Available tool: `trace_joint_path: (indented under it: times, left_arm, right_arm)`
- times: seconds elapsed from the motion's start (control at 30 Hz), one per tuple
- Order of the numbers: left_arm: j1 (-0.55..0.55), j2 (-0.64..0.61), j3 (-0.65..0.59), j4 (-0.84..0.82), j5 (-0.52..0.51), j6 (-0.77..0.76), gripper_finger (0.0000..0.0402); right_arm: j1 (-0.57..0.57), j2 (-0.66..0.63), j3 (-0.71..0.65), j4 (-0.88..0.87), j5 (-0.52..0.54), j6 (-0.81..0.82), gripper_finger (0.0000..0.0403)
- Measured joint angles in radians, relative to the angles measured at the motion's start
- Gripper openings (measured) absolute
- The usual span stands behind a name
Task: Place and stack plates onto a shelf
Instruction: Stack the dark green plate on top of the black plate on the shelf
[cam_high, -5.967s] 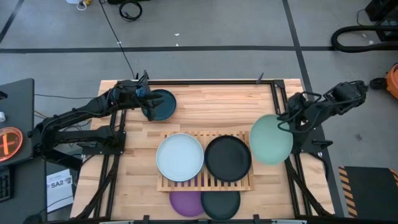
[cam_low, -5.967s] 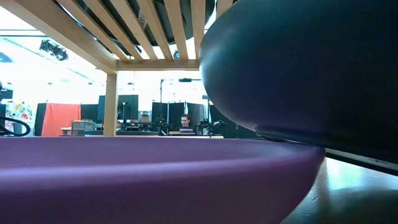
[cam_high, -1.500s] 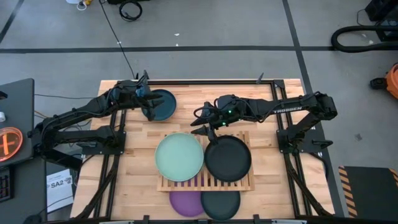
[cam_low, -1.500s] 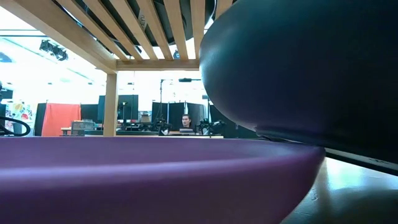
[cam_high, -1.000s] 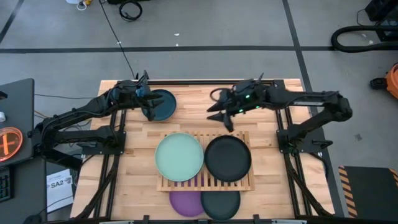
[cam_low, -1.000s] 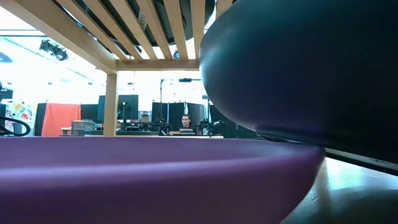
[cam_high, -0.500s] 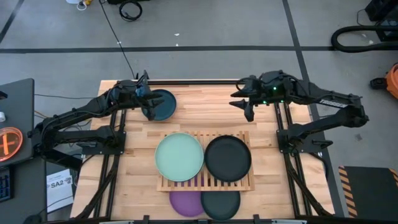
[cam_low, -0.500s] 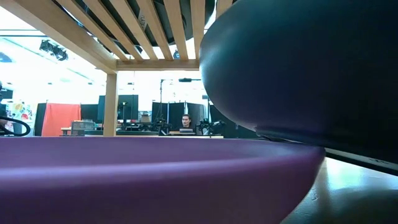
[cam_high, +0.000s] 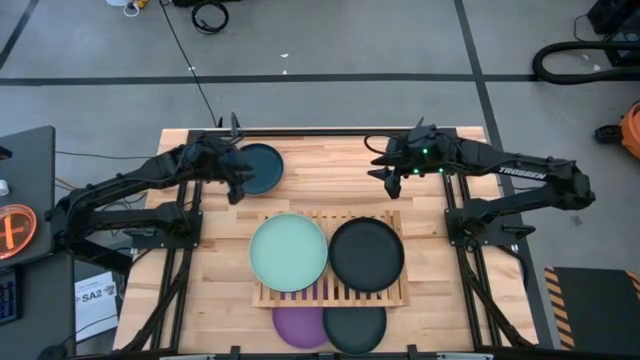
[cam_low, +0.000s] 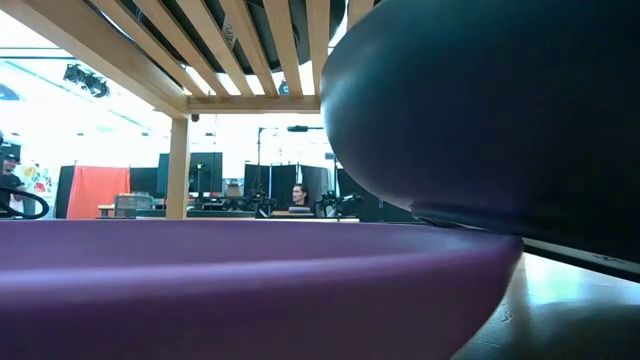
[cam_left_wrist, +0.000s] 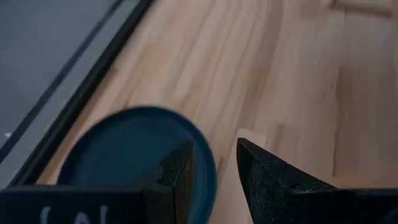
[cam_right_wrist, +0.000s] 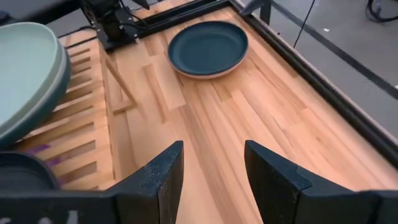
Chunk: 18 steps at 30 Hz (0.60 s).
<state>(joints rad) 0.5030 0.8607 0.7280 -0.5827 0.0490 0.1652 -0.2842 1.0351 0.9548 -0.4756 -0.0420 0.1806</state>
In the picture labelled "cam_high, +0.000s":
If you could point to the white printed paper sheet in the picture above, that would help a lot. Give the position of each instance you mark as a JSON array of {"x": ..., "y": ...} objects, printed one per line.
[{"x": 95, "y": 312}]

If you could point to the small dark teal plate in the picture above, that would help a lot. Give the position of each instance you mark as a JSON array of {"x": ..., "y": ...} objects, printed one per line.
[{"x": 265, "y": 167}]

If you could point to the blue-lit keyboard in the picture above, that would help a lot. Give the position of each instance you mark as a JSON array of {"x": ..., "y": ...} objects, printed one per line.
[{"x": 7, "y": 300}]

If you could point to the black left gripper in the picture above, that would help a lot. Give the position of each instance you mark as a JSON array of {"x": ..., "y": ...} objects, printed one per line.
[{"x": 215, "y": 160}]

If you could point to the black equipment case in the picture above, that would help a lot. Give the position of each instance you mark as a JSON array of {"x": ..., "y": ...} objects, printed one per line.
[{"x": 617, "y": 15}]

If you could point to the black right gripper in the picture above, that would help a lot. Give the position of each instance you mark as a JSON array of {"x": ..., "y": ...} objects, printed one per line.
[{"x": 425, "y": 155}]

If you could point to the orange shop vacuum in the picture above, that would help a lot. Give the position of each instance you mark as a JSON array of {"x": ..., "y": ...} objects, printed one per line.
[{"x": 632, "y": 130}]

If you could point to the grey side desk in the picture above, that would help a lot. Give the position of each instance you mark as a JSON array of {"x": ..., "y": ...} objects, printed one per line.
[{"x": 30, "y": 165}]

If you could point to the dark blue bowl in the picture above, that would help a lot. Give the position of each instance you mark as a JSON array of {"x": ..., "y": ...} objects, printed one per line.
[{"x": 354, "y": 331}]

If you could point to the mint green plate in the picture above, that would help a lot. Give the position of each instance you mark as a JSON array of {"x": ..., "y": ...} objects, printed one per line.
[{"x": 288, "y": 252}]

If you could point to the purple plate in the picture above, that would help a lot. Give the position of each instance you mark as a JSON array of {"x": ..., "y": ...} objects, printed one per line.
[{"x": 300, "y": 327}]

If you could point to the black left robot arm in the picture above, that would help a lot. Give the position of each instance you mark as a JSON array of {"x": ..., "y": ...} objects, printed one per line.
[{"x": 125, "y": 180}]

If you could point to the orange round disc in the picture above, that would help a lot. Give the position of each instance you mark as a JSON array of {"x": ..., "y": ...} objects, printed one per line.
[{"x": 25, "y": 220}]

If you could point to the black table clamp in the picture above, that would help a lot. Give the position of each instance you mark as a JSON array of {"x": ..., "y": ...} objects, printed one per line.
[
  {"x": 419, "y": 124},
  {"x": 233, "y": 124}
]

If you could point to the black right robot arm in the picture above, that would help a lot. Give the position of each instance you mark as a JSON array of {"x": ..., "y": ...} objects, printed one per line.
[{"x": 525, "y": 172}]

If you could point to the wooden slatted shelf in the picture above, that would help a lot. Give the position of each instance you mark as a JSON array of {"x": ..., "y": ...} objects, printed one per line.
[{"x": 380, "y": 301}]

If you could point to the black plate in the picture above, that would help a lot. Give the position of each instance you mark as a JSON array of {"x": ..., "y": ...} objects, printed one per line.
[{"x": 366, "y": 255}]

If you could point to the black hazard-striped floor mat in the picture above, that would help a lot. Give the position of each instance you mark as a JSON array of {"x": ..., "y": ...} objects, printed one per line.
[{"x": 595, "y": 305}]

